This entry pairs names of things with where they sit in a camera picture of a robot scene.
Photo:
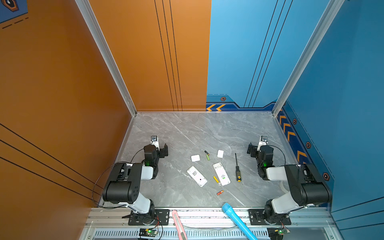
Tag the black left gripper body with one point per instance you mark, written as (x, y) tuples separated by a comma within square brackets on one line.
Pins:
[(160, 154)]

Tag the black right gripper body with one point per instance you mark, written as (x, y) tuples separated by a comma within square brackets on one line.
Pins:
[(256, 154)]

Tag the black yellow battery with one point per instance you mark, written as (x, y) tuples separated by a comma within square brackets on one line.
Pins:
[(238, 172)]

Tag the white battery cover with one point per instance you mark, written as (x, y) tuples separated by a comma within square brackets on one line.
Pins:
[(195, 158), (220, 154)]

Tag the white remote with back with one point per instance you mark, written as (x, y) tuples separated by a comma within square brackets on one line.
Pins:
[(222, 174)]

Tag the white remote control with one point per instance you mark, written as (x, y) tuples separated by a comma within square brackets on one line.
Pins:
[(197, 176)]

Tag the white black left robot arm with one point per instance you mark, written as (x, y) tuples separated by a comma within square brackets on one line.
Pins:
[(123, 184)]

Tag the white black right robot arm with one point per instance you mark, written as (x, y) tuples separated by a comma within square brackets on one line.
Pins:
[(306, 186)]

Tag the roll of beige tape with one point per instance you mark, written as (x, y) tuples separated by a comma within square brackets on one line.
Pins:
[(282, 186)]

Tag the blue plastic flashlight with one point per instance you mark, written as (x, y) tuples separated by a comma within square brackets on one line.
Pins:
[(230, 212)]

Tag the right green circuit board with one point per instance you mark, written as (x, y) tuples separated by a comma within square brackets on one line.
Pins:
[(278, 233)]

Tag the green circuit board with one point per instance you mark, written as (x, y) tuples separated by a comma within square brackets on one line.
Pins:
[(148, 234), (278, 233)]

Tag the left green circuit board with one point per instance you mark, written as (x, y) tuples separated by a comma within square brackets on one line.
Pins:
[(148, 234)]

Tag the pink utility knife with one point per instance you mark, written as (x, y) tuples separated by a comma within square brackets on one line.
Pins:
[(179, 226)]

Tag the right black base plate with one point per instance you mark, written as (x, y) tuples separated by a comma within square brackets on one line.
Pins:
[(260, 217)]

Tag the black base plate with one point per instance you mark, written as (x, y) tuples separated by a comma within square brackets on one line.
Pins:
[(260, 217), (158, 216)]

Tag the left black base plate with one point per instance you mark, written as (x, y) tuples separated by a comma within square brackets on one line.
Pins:
[(158, 216)]

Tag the aluminium corner post left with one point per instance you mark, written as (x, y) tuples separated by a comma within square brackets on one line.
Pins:
[(101, 42)]

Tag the aluminium corner post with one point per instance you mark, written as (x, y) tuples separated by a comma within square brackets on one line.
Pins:
[(318, 34), (101, 42)]

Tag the aluminium corner post right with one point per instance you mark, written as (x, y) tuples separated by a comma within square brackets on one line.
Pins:
[(318, 34)]

